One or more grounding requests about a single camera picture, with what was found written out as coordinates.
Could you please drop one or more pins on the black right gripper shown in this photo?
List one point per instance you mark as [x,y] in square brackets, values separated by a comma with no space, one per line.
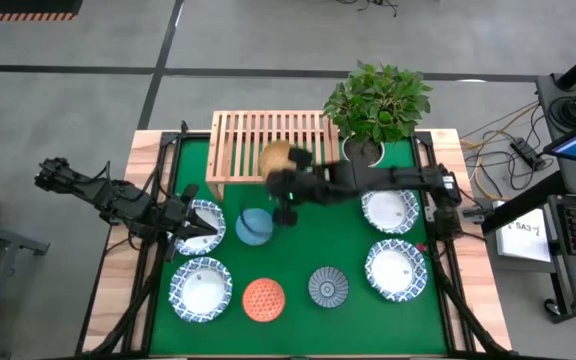
[300,187]

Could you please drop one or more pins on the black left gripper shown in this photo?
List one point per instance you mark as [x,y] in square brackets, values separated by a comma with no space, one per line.
[178,222]

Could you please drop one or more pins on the blue patterned paper plate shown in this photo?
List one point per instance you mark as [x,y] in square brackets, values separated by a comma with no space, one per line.
[200,292]
[390,212]
[393,272]
[210,212]

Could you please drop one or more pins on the bowl yellow outside blue inside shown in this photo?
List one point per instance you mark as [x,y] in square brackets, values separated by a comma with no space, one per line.
[253,232]

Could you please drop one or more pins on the bowl red outside striped inside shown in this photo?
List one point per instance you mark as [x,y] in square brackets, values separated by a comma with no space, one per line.
[328,287]

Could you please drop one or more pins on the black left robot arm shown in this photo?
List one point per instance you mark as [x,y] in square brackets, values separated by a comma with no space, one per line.
[113,197]

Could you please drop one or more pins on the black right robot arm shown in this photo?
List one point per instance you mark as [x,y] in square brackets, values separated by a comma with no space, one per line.
[393,177]

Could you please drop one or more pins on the slatted wooden shelf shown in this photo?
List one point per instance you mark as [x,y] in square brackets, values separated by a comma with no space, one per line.
[238,150]

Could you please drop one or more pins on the white plant pot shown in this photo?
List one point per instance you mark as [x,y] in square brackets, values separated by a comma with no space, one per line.
[363,150]

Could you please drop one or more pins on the bowl teal outside orange inside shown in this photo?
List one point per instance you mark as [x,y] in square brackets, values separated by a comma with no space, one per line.
[263,300]

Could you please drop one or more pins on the green leafy plant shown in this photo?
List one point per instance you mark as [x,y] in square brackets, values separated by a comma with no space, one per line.
[378,105]

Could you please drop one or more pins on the green table mat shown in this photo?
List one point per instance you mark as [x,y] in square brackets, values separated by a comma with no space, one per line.
[298,330]

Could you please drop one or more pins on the black support beam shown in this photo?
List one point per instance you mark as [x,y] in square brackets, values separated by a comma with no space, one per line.
[523,202]

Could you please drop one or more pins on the black power strip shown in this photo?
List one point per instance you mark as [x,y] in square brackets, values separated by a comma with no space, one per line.
[527,152]

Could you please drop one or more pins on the white paper sheet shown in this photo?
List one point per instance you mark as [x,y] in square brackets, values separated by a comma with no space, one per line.
[523,245]

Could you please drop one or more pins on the black mat with hazard stripe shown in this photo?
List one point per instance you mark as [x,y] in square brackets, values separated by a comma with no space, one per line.
[18,6]

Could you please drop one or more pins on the black caster wheel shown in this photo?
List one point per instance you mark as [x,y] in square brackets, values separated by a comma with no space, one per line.
[551,306]

